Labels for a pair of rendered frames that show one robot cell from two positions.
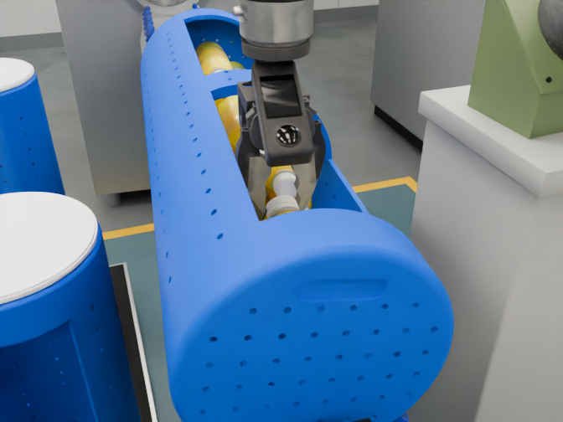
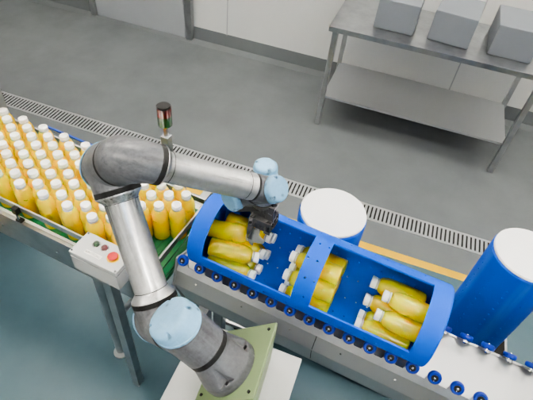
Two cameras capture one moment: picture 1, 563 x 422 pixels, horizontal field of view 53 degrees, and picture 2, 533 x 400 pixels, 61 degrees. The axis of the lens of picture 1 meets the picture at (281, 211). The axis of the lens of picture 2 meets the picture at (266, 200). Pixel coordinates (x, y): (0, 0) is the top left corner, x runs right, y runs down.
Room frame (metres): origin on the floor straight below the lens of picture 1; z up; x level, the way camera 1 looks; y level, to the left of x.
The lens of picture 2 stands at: (1.18, -0.83, 2.40)
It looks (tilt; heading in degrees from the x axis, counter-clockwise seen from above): 46 degrees down; 124
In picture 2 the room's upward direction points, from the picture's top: 7 degrees clockwise
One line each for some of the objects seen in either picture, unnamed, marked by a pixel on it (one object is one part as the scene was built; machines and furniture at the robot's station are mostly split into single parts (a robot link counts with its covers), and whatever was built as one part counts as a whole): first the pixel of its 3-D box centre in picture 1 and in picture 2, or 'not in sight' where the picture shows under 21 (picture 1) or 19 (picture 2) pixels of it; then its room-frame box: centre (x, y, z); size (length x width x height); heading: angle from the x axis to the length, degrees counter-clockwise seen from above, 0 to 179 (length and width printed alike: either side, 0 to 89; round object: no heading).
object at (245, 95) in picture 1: (275, 90); (263, 213); (0.60, 0.01, 1.29); 0.09 x 0.08 x 0.12; 13
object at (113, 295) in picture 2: not in sight; (125, 335); (0.20, -0.38, 0.50); 0.04 x 0.04 x 1.00; 14
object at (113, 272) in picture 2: not in sight; (103, 260); (0.20, -0.38, 1.05); 0.20 x 0.10 x 0.10; 14
